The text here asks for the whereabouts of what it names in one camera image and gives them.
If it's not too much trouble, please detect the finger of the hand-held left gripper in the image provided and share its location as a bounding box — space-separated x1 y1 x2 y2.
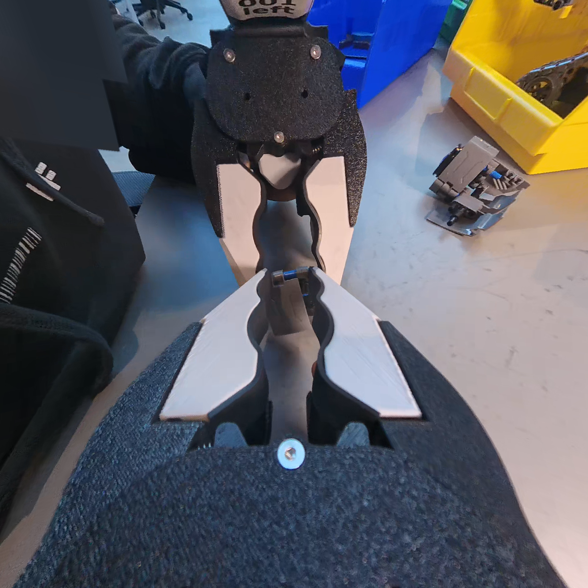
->
303 155 356 285
216 162 268 285

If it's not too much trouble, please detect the yellow plastic storage bin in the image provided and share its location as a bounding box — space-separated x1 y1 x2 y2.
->
441 0 588 176

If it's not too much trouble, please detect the green plastic storage bin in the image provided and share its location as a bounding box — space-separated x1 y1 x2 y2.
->
439 0 472 45

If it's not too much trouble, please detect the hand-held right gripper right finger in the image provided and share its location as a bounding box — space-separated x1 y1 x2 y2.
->
307 266 422 445

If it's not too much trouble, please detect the yellow toy tracked robot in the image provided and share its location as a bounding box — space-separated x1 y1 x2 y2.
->
516 0 588 119

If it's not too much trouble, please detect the grey brick head assembly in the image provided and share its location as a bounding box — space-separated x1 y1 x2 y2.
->
425 134 532 238

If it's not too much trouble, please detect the black office chair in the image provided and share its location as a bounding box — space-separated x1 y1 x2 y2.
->
132 0 194 30

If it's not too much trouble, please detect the grey curved brick panel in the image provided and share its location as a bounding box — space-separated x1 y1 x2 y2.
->
266 266 317 337

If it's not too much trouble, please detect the blue plastic storage bin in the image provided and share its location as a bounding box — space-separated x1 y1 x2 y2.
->
306 0 454 110

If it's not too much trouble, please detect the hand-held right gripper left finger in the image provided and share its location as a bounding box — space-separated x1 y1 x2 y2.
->
159 268 273 445

